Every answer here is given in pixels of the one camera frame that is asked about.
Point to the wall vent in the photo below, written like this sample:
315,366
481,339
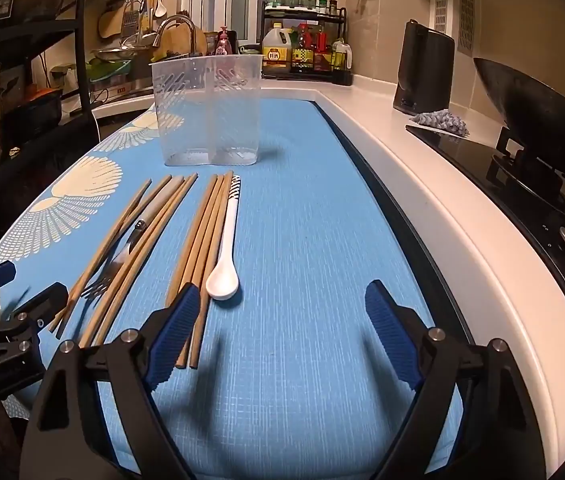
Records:
466,17
441,5

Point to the metal grater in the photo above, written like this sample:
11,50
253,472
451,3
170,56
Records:
132,19

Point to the clear plastic utensil holder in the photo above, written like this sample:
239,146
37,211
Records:
207,110

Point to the black gas stove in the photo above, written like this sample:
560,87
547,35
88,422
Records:
502,170

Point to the black electric kettle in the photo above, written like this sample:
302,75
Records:
425,70

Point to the metal bowl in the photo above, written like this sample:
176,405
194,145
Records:
115,52

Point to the yellow-label oil jug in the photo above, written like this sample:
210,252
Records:
276,52

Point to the white ceramic spoon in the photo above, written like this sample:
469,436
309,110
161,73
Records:
222,285

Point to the green basin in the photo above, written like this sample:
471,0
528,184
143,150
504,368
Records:
107,69

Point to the grey knitted dishcloth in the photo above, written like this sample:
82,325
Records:
440,122

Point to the clear oil dispenser bottle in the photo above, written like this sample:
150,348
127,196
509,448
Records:
341,56

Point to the black shelf rack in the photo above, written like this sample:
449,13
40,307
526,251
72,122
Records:
82,60

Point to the black pot orange lid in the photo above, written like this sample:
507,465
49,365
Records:
37,107

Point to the pink dish soap bottle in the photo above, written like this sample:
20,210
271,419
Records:
222,45

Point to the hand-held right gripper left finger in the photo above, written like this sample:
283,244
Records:
177,332

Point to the chrome faucet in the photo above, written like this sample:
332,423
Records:
177,21

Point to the wooden cutting board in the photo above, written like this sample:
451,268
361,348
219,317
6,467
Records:
201,42

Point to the hanging wooden board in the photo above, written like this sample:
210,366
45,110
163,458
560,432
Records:
110,25

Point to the white ladle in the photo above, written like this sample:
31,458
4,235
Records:
160,7

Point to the wall socket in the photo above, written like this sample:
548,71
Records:
61,76

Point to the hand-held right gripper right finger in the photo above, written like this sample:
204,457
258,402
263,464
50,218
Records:
387,330

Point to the red-label sauce bottle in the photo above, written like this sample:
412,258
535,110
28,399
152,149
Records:
321,52

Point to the black wok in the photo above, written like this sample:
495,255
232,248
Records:
537,110

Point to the black spice rack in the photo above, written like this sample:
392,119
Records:
345,77

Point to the blue shell-print mat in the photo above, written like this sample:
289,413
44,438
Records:
302,240

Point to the row of spice jars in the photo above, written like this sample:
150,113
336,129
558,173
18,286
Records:
302,4

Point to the dark sauce bottle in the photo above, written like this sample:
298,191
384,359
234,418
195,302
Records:
303,52

